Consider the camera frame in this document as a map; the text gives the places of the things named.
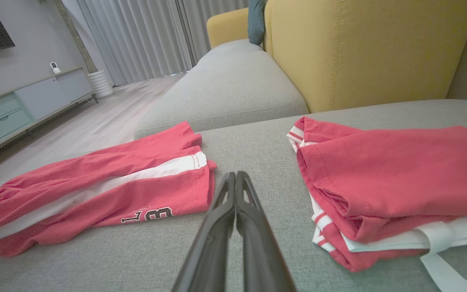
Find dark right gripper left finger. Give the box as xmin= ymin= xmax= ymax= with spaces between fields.
xmin=171 ymin=172 xmax=237 ymax=292

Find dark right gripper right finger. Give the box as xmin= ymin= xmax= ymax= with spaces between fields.
xmin=236 ymin=171 xmax=297 ymax=292

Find red shorts with white stripe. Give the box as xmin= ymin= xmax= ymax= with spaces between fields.
xmin=0 ymin=121 xmax=218 ymax=258

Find red shirt with white trim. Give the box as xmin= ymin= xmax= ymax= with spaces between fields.
xmin=287 ymin=116 xmax=467 ymax=292

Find grey sofa ottoman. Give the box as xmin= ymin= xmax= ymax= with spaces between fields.
xmin=0 ymin=99 xmax=467 ymax=292

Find grey sofa seat cushion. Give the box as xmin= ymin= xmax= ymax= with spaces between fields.
xmin=134 ymin=39 xmax=310 ymax=140

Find white ribbed cylinder appliance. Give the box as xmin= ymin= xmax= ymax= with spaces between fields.
xmin=88 ymin=69 xmax=115 ymax=99

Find grey pleated curtain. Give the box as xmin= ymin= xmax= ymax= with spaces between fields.
xmin=61 ymin=0 xmax=250 ymax=87

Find yellow sofa armrest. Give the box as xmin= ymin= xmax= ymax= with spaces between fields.
xmin=206 ymin=7 xmax=250 ymax=49

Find teal pillow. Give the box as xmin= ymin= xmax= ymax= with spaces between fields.
xmin=247 ymin=0 xmax=268 ymax=45

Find pale tv cabinet with drawers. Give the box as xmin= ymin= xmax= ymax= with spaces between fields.
xmin=0 ymin=67 xmax=99 ymax=163

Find yellow sofa backrest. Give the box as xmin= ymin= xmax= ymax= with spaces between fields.
xmin=263 ymin=0 xmax=467 ymax=114

